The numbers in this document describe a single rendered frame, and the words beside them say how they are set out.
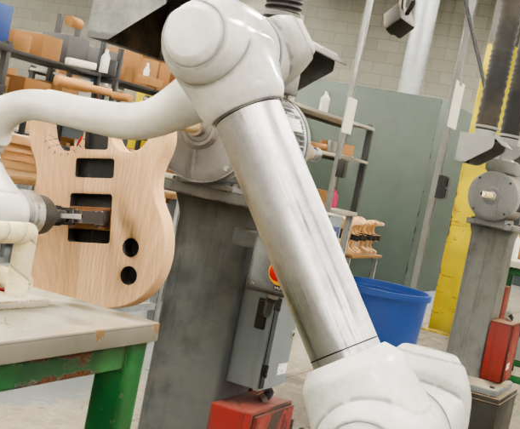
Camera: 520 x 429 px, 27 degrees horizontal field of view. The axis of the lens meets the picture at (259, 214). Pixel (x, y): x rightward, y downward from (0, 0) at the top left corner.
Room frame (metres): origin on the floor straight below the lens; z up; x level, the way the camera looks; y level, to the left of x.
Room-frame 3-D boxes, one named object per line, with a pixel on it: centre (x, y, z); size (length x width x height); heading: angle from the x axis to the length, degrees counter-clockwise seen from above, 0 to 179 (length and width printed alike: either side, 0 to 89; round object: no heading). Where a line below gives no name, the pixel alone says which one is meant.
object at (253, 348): (2.60, -0.07, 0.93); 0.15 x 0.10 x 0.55; 156
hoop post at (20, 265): (1.54, 0.33, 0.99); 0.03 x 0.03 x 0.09
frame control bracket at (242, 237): (2.45, -0.04, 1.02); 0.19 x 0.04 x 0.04; 66
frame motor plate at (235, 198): (2.67, 0.07, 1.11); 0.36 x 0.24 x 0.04; 156
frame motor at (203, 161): (2.60, 0.09, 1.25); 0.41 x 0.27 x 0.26; 156
